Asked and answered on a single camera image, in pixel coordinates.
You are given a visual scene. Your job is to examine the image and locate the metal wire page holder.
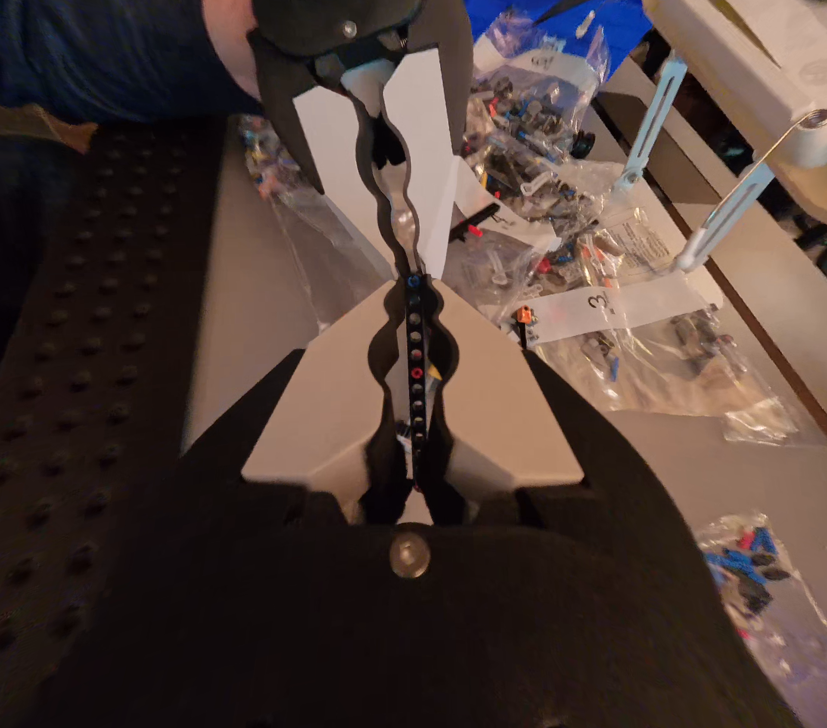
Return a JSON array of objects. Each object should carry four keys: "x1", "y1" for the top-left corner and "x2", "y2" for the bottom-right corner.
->
[{"x1": 752, "y1": 108, "x2": 827, "y2": 168}]

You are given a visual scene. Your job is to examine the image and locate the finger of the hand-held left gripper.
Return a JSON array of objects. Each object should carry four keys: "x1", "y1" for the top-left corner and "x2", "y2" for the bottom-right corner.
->
[
  {"x1": 381, "y1": 47, "x2": 454, "y2": 280},
  {"x1": 292, "y1": 84, "x2": 404, "y2": 283}
]

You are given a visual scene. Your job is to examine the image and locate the black lego beam with pins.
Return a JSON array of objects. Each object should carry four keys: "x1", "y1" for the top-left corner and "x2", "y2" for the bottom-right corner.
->
[{"x1": 404, "y1": 271, "x2": 432, "y2": 493}]

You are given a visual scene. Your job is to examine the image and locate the clear bag with white strip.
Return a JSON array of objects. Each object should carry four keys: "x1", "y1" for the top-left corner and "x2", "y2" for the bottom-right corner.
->
[{"x1": 501, "y1": 273, "x2": 803, "y2": 446}]

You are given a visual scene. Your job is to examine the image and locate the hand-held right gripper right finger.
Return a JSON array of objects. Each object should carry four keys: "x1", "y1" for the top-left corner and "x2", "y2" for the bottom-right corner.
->
[{"x1": 429, "y1": 279, "x2": 588, "y2": 519}]

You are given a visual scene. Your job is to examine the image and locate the lego instruction booklet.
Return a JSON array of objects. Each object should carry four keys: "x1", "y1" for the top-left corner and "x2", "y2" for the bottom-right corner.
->
[{"x1": 607, "y1": 0, "x2": 827, "y2": 201}]

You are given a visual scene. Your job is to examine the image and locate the person's left hand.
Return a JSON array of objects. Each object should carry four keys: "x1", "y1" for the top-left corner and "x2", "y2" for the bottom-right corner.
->
[{"x1": 202, "y1": 0, "x2": 264, "y2": 99}]

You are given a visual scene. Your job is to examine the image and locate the long black lego beam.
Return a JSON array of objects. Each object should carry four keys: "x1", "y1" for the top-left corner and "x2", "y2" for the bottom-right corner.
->
[{"x1": 448, "y1": 203, "x2": 503, "y2": 242}]

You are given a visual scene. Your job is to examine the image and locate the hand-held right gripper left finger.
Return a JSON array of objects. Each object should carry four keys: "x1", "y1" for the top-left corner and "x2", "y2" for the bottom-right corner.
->
[{"x1": 239, "y1": 281, "x2": 398, "y2": 525}]

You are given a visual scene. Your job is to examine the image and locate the orange black lego piece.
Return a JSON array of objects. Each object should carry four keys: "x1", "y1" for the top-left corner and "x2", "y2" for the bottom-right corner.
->
[{"x1": 510, "y1": 305, "x2": 538, "y2": 349}]

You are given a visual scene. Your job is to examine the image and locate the black perforated panel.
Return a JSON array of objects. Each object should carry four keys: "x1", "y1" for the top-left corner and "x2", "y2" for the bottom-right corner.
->
[{"x1": 0, "y1": 118, "x2": 228, "y2": 677}]

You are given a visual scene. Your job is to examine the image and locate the clear bag with warning print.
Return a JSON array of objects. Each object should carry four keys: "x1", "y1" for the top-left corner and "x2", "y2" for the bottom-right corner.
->
[{"x1": 452, "y1": 160, "x2": 687, "y2": 304}]

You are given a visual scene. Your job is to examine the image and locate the person's left forearm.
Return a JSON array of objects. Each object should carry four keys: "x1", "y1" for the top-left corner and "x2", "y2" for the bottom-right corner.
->
[{"x1": 0, "y1": 0, "x2": 264, "y2": 125}]

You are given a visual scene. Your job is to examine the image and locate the small bag blue lego parts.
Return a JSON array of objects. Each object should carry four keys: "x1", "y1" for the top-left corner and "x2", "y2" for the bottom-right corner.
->
[{"x1": 698, "y1": 511, "x2": 810, "y2": 677}]

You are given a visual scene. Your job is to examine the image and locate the clear bag with black wheel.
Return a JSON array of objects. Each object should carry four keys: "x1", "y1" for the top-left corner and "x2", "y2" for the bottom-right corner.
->
[{"x1": 472, "y1": 8, "x2": 612, "y2": 164}]

